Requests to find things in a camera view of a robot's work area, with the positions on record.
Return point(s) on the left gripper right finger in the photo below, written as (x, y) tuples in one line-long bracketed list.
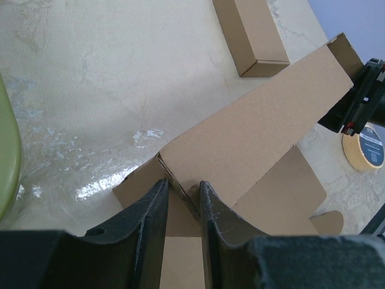
[(238, 255)]

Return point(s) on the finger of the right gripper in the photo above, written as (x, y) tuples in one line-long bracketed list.
[(344, 117)]

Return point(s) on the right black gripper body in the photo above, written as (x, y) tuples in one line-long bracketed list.
[(373, 99)]

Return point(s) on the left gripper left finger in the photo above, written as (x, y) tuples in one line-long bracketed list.
[(126, 251)]

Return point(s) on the brown cardboard box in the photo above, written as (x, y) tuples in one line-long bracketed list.
[(248, 152)]

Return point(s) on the small closed cardboard box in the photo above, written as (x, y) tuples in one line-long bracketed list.
[(252, 37)]

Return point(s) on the masking tape roll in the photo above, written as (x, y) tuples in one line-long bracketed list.
[(364, 151)]

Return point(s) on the green plastic basket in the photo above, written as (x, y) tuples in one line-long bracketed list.
[(11, 153)]

